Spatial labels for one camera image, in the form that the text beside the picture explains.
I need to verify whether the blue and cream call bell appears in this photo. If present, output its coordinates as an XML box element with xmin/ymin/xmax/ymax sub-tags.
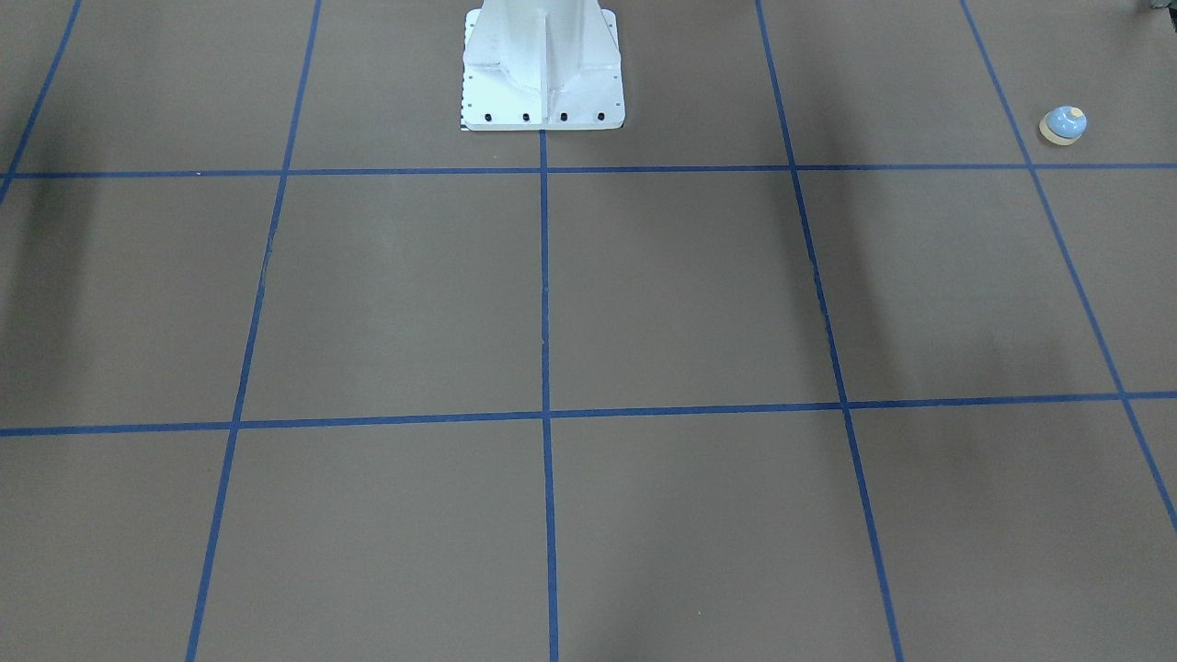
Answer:
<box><xmin>1038</xmin><ymin>106</ymin><xmax>1088</xmax><ymax>146</ymax></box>

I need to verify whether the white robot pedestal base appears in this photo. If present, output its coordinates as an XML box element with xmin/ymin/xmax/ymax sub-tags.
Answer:
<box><xmin>460</xmin><ymin>1</ymin><xmax>626</xmax><ymax>131</ymax></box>

